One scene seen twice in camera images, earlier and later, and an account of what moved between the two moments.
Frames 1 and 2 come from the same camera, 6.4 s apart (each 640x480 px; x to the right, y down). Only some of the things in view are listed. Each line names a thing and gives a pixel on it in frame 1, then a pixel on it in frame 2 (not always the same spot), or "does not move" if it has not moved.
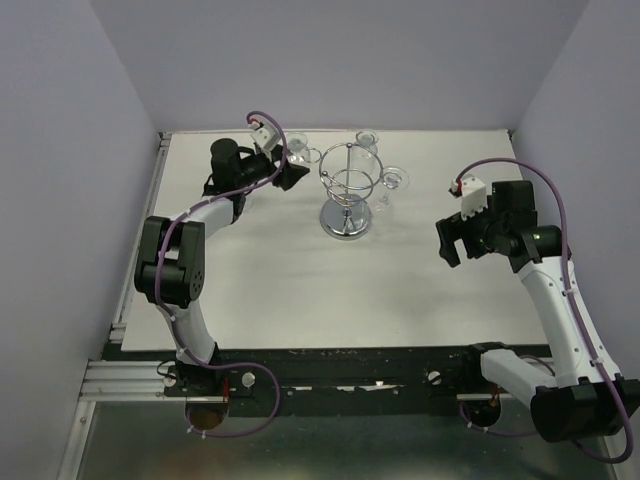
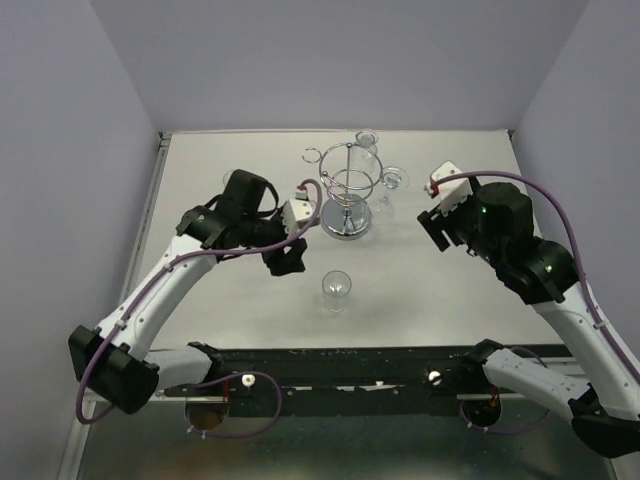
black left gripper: (289, 175) -> (280, 263)
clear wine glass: (297, 142) -> (335, 285)
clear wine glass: (365, 157) does not move
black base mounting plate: (324, 381) does not move
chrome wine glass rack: (350, 171) does not move
